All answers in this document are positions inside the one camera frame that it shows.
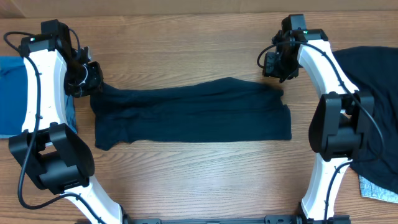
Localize dark navy t-shirt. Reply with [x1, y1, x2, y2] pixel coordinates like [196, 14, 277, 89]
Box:
[90, 78, 292, 151]

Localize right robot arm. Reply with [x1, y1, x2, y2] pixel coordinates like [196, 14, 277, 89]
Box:
[257, 14, 375, 223]

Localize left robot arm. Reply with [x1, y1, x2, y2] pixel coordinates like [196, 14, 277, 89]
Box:
[9, 20, 131, 223]

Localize folded light blue jeans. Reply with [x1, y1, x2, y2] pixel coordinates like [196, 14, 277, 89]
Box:
[0, 93, 78, 139]

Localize folded blue t-shirt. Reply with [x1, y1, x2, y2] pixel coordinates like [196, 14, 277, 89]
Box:
[1, 56, 28, 139]

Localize dark navy garment pile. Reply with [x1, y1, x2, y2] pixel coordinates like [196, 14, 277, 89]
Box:
[333, 47, 397, 193]

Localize light denim garment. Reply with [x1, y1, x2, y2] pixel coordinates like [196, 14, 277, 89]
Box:
[358, 175, 398, 203]

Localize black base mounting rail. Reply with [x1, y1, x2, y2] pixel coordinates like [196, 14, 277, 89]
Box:
[123, 215, 351, 224]

